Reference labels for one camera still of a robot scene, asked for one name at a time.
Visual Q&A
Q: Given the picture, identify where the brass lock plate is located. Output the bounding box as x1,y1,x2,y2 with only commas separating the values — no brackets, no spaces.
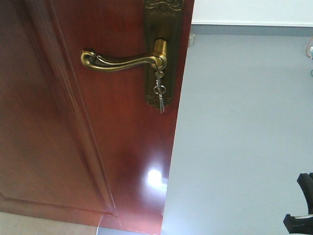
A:
143,0,184,107

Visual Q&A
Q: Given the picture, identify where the plywood floor board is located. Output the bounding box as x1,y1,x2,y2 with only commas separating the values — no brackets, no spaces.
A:
0,212,97,235

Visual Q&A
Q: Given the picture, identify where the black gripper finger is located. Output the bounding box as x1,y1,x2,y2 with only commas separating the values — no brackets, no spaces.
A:
283,214,313,234
297,172,313,214

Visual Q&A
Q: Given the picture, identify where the silver key bunch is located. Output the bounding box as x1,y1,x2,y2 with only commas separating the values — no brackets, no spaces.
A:
153,70,166,114

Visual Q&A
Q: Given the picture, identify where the brass door handle lever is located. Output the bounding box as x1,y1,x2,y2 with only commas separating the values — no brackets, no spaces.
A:
80,39,167,72

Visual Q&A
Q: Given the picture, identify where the brown wooden door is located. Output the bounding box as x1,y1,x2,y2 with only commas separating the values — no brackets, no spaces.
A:
0,0,194,235

